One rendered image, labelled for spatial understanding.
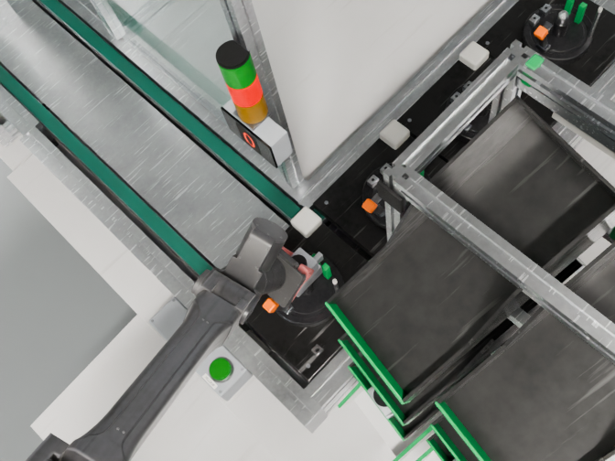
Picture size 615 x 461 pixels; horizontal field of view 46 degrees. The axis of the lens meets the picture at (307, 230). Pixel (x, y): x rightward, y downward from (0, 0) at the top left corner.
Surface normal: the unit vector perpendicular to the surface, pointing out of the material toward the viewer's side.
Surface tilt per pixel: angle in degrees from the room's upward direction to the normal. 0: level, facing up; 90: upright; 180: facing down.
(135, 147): 0
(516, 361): 25
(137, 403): 44
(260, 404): 0
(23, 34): 0
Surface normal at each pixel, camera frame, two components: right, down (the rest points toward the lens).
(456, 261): -0.46, -0.11
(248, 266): -0.22, 0.29
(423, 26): -0.12, -0.38
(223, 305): 0.41, -0.74
